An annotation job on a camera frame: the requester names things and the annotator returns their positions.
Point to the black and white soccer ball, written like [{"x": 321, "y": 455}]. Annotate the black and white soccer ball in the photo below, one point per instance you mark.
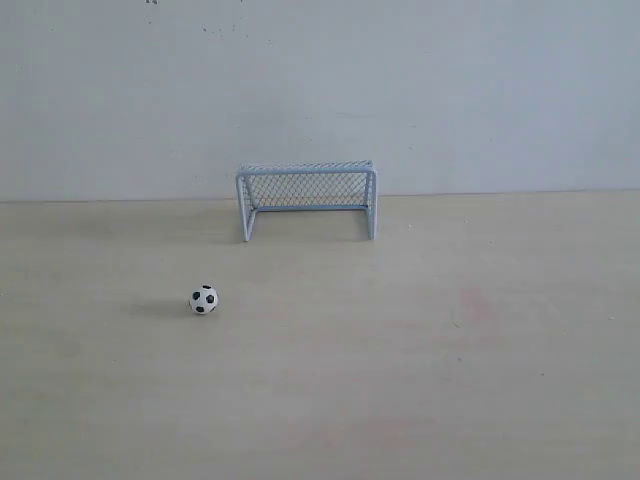
[{"x": 204, "y": 300}]

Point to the white miniature soccer goal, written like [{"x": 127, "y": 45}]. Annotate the white miniature soccer goal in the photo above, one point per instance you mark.
[{"x": 333, "y": 186}]

